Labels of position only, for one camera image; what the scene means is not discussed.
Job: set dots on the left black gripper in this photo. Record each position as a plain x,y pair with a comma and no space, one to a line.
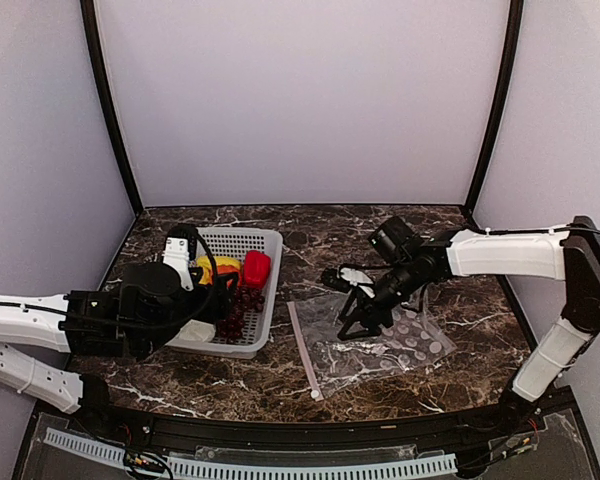
216,300

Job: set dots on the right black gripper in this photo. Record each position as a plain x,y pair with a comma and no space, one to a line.
374,326

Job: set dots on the dark red grape bunch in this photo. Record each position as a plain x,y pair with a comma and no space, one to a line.
245,301

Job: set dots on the white plastic perforated basket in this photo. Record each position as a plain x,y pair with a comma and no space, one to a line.
237,242

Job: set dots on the clear zip top bag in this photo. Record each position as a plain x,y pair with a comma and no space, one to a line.
414,341

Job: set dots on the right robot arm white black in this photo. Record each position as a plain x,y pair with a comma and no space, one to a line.
568,254

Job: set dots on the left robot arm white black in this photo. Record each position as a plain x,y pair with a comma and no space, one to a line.
153,305

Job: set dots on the yellow bell pepper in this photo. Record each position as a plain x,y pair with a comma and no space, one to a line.
204,274

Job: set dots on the white green cauliflower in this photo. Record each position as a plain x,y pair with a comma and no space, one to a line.
197,331

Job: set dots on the orange bell pepper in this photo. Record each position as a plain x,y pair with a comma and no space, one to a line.
230,275

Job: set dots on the red bell pepper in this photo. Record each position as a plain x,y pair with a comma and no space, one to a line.
256,269

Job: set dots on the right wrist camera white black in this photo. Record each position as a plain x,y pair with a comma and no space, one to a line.
344,279

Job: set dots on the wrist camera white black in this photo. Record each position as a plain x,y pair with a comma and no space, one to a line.
180,248
344,279

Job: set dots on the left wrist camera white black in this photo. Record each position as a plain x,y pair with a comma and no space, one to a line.
180,248

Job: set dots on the white slotted cable duct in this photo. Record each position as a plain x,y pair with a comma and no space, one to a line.
226,465

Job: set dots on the black curved front rail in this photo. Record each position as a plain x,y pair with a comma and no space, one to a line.
451,432

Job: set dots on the left black frame post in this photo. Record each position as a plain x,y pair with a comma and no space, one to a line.
108,109

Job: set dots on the black frame post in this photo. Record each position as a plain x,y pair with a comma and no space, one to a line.
498,103
108,109

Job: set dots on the right black frame post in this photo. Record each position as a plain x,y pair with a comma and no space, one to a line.
498,103

